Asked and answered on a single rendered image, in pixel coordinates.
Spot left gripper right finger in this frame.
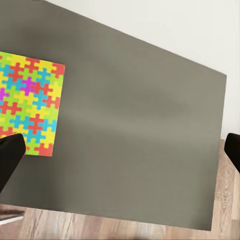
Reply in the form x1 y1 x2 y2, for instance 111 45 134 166
224 133 240 172

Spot jigsaw puzzle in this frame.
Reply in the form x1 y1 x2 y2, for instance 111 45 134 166
0 52 65 157

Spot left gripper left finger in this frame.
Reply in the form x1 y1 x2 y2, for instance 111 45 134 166
0 133 26 193

